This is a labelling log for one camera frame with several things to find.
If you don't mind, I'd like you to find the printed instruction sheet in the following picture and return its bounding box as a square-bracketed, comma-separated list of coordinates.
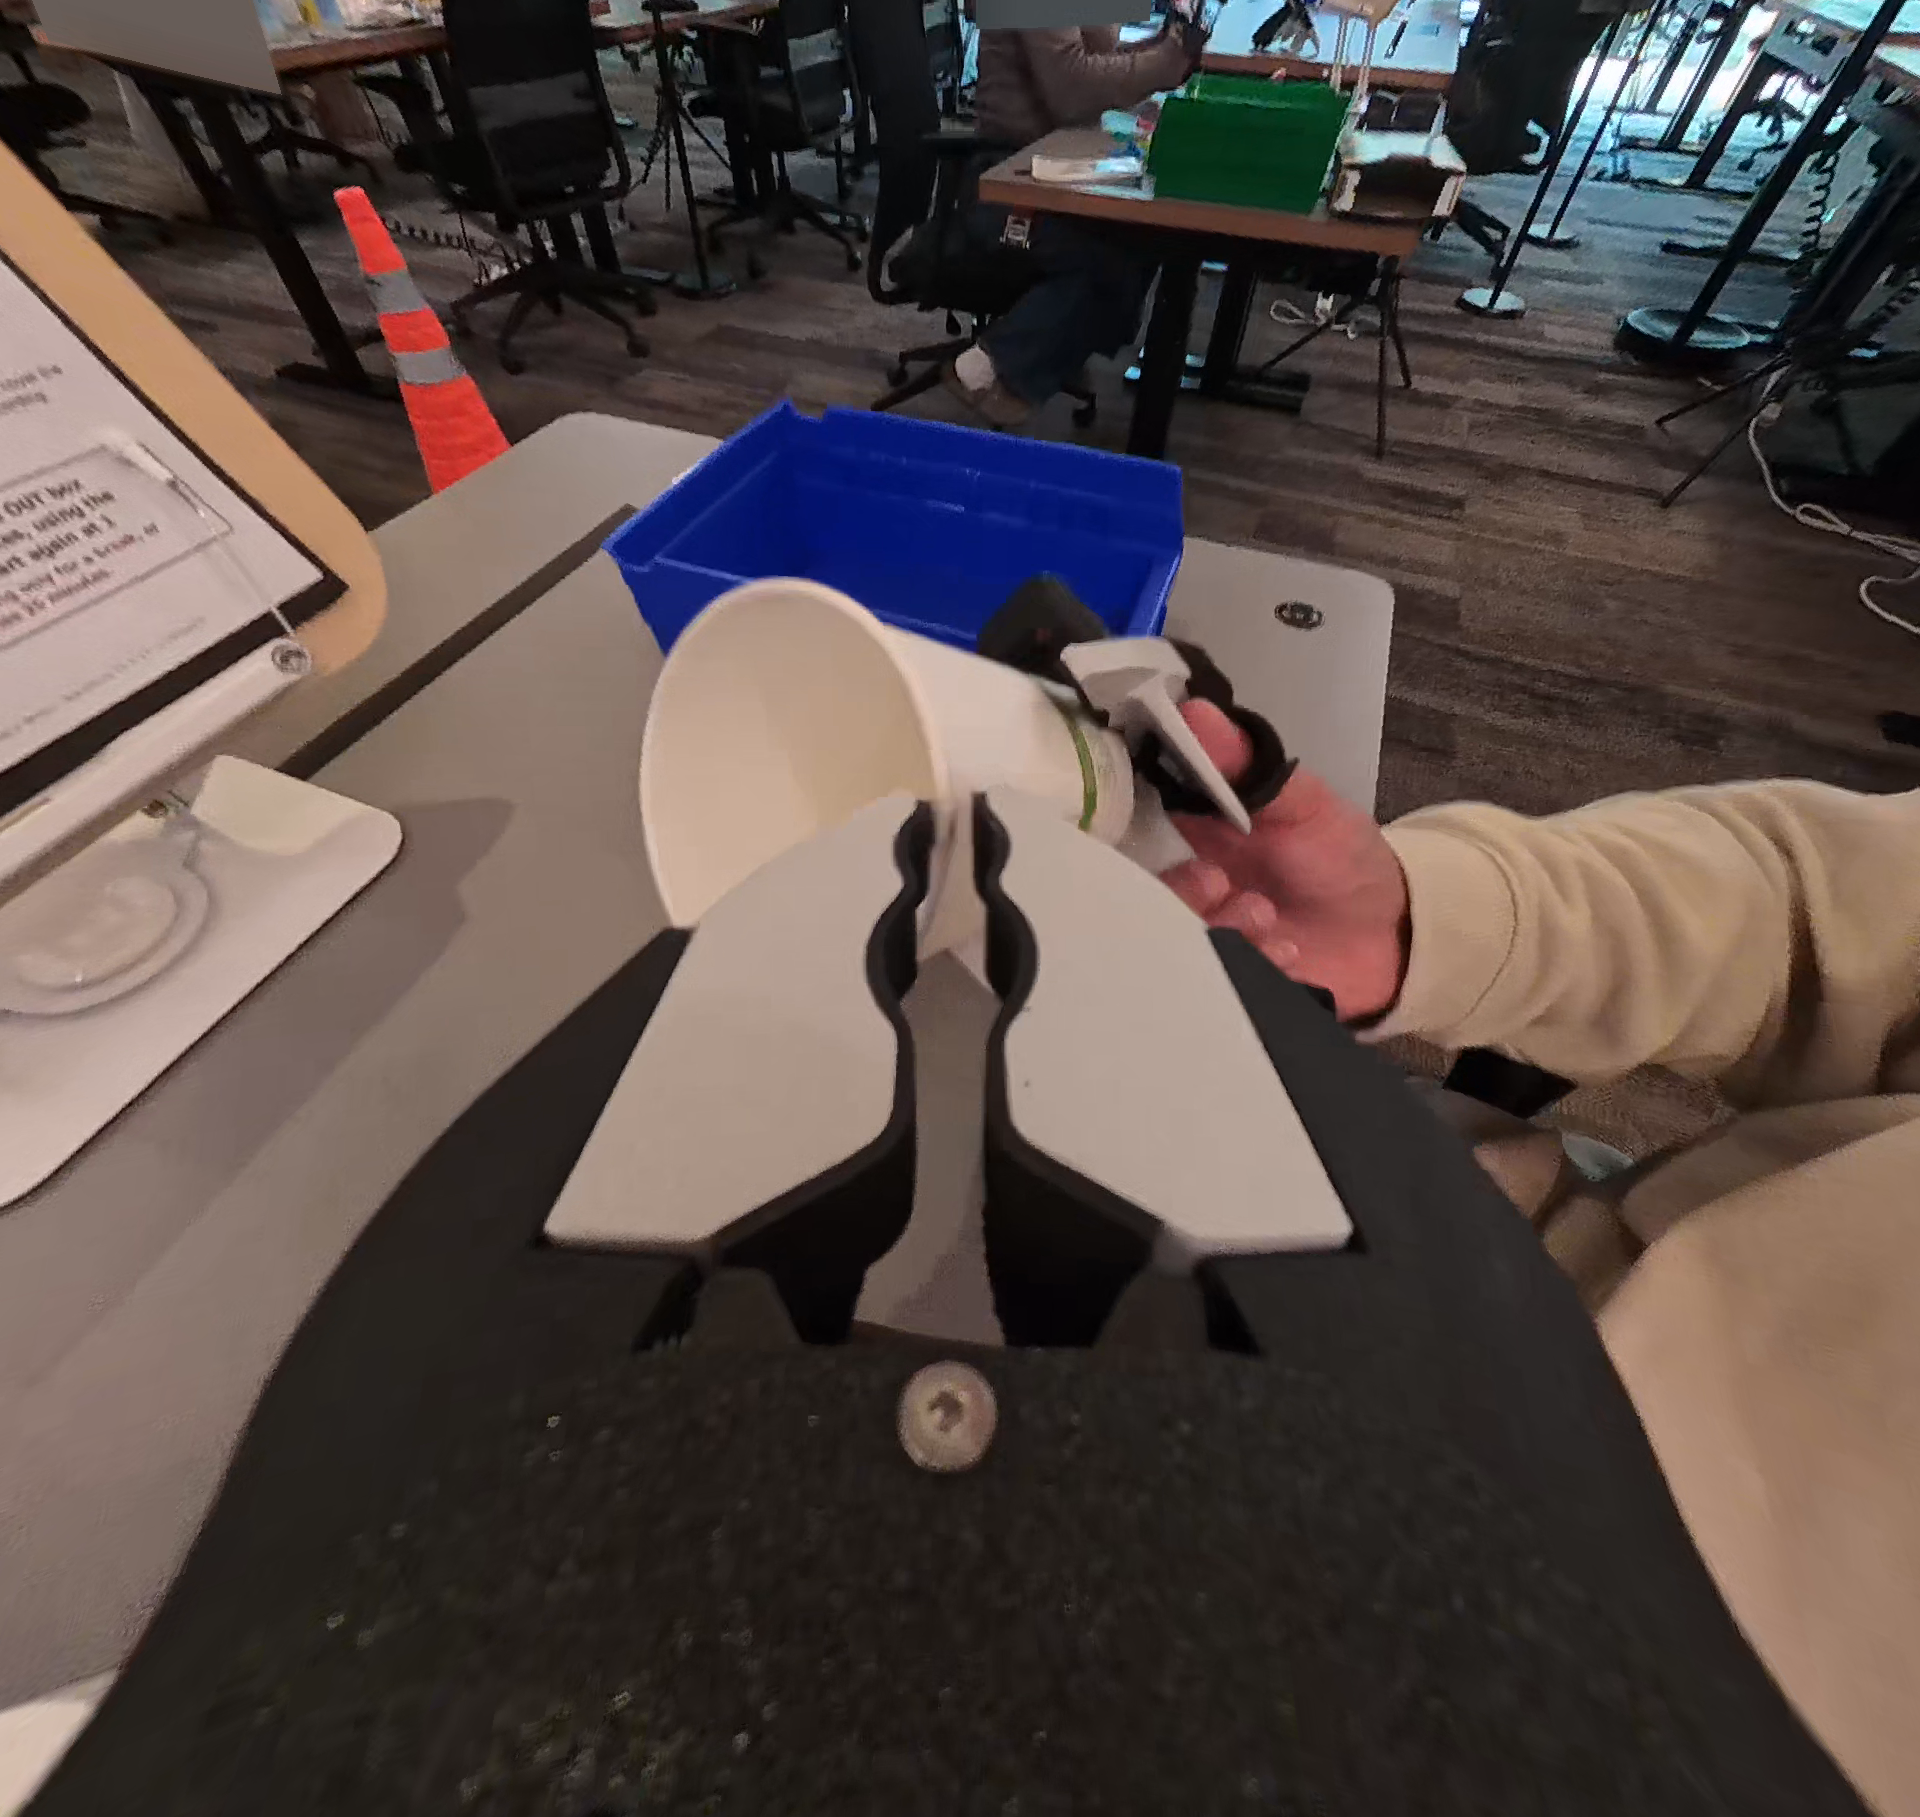
[0, 252, 350, 785]

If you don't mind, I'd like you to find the black stanchion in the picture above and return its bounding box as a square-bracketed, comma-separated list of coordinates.
[1611, 0, 1920, 358]

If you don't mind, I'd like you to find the green plastic bin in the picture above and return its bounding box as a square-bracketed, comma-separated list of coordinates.
[1148, 73, 1351, 217]

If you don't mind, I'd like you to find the person's beige hoodie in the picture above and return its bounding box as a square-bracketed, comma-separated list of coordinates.
[1478, 1088, 1920, 1817]

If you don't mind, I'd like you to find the white paper cup green band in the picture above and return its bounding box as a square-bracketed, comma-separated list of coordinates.
[634, 574, 1153, 939]

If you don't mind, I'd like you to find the person's right hand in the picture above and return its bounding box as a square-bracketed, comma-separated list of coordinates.
[1161, 697, 1411, 1027]

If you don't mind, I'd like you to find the wooden desk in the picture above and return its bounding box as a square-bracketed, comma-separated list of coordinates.
[114, 15, 452, 398]
[977, 122, 1465, 462]

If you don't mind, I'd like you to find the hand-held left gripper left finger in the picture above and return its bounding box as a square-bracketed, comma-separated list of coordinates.
[542, 792, 939, 1342]

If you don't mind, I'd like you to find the black office chair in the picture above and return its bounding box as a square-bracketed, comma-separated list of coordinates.
[838, 0, 1052, 416]
[683, 0, 876, 297]
[422, 0, 662, 376]

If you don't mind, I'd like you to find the blue plastic bin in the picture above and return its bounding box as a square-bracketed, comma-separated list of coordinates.
[599, 398, 1188, 655]

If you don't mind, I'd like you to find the person's right forearm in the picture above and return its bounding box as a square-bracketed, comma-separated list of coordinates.
[1357, 778, 1920, 1111]

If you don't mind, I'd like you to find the open cardboard box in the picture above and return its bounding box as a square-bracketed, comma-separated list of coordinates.
[1327, 128, 1467, 224]

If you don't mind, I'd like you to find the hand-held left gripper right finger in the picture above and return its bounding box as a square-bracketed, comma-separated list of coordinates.
[967, 792, 1357, 1348]

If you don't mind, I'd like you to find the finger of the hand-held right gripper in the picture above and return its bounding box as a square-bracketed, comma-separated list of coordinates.
[1058, 634, 1253, 837]
[1117, 795, 1203, 878]

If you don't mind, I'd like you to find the orange traffic cone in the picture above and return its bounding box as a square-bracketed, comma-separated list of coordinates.
[328, 187, 516, 497]

